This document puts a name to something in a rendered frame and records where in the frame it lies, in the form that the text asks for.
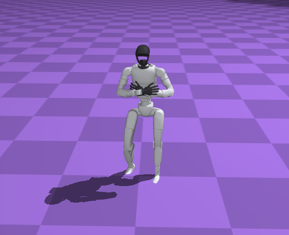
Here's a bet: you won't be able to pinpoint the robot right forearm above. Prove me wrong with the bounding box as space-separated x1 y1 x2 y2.
117 89 142 97

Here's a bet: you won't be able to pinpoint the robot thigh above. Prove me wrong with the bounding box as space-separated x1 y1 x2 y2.
153 107 164 150
124 108 139 152

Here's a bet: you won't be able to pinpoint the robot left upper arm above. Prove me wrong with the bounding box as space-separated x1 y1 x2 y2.
155 67 174 97

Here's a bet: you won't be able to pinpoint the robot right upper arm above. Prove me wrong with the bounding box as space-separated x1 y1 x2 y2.
117 67 133 90

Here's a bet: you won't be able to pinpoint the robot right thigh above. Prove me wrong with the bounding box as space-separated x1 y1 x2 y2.
124 108 139 152

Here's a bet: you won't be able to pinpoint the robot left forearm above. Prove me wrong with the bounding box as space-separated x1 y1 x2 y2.
144 89 173 98

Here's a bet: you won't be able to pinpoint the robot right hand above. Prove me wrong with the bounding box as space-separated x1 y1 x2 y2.
136 83 159 96

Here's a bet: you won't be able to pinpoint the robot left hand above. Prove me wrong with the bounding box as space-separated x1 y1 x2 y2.
130 81 143 90

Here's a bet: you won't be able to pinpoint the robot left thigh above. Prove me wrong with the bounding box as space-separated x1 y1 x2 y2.
153 107 164 150

